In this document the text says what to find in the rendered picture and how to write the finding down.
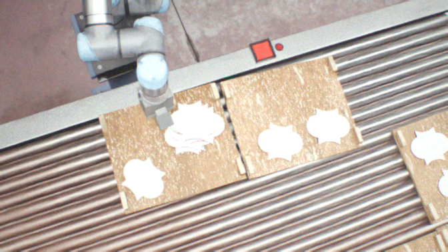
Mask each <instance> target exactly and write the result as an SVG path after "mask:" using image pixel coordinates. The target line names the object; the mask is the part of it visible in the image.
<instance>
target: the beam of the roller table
mask: <svg viewBox="0 0 448 252"><path fill-rule="evenodd" d="M447 12H448V0H408V1H405V2H402V3H398V4H396V5H392V6H387V7H383V8H380V9H376V10H374V11H370V12H367V13H364V14H360V15H357V16H354V17H350V18H348V19H342V20H338V21H335V22H332V23H328V24H325V25H321V26H318V27H314V28H312V29H308V30H304V31H301V32H298V33H294V34H292V35H287V36H284V37H280V38H278V39H273V40H270V42H271V45H272V47H273V50H274V51H275V53H276V55H277V58H276V59H272V60H269V61H266V62H262V63H258V64H256V62H255V60H254V56H253V54H252V52H251V50H250V48H249V47H248V48H245V49H241V50H238V51H234V52H231V53H227V54H224V55H220V56H217V57H213V58H210V59H209V60H205V61H202V62H198V63H194V64H192V65H188V66H184V67H180V68H178V69H176V70H172V71H169V76H168V82H169V87H170V89H171V91H172V94H175V93H180V91H184V90H187V89H192V88H195V87H200V86H203V85H207V84H210V83H213V82H214V83H215V84H217V83H219V82H222V81H225V80H228V79H232V78H235V77H240V76H242V75H246V74H248V73H253V72H256V71H257V70H258V71H259V70H260V69H264V68H267V67H270V66H274V65H278V64H280V63H284V62H288V61H291V60H294V59H298V58H301V57H304V56H308V55H311V54H314V53H318V52H321V51H324V50H327V49H331V48H334V47H337V46H341V45H344V44H347V43H351V42H354V41H357V40H360V39H364V38H366V37H370V36H372V35H376V34H379V33H382V32H386V31H389V30H392V29H396V28H400V27H404V26H407V25H410V24H413V23H417V22H420V21H423V20H426V19H429V18H432V17H435V16H438V15H442V14H444V13H447ZM278 43H280V44H282V45H283V50H281V51H278V50H276V48H275V45H276V44H278ZM136 87H140V84H139V81H136V82H134V83H130V84H127V85H122V86H120V87H118V88H115V89H112V90H109V91H104V92H102V93H98V94H95V95H91V96H89V97H87V98H84V99H80V100H77V101H73V102H70V103H66V104H64V105H60V106H57V107H56V108H53V109H49V110H46V111H42V112H40V113H36V114H33V115H29V116H26V117H23V118H20V119H16V120H14V121H12V122H9V123H5V124H3V125H0V153H1V152H4V151H8V150H10V149H13V148H16V147H20V146H22V145H26V144H29V143H32V142H35V141H39V140H42V139H45V138H48V137H50V136H52V135H56V134H59V133H62V132H65V131H69V130H72V129H75V128H78V127H82V126H84V125H88V124H92V123H93V122H96V121H99V115H102V114H105V113H110V112H113V111H115V110H118V109H122V108H125V107H130V106H132V105H136V104H139V100H138V96H137V89H136Z"/></svg>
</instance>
